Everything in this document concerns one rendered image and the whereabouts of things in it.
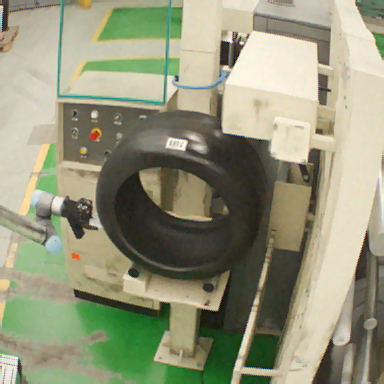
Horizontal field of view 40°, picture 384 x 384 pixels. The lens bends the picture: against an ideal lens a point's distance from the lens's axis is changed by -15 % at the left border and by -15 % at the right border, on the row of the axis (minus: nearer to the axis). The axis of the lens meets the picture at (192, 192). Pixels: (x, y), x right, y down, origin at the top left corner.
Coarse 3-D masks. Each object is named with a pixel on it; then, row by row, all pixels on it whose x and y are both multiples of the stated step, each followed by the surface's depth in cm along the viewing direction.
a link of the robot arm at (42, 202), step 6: (36, 192) 223; (42, 192) 224; (36, 198) 222; (42, 198) 222; (48, 198) 222; (54, 198) 222; (36, 204) 222; (42, 204) 222; (48, 204) 221; (36, 210) 225; (42, 210) 223; (48, 210) 222
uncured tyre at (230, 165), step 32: (160, 128) 194; (192, 128) 194; (128, 160) 193; (160, 160) 190; (192, 160) 188; (224, 160) 189; (256, 160) 204; (96, 192) 206; (128, 192) 232; (224, 192) 190; (256, 192) 195; (128, 224) 228; (160, 224) 236; (192, 224) 234; (224, 224) 230; (256, 224) 198; (128, 256) 213; (160, 256) 227; (192, 256) 228; (224, 256) 203
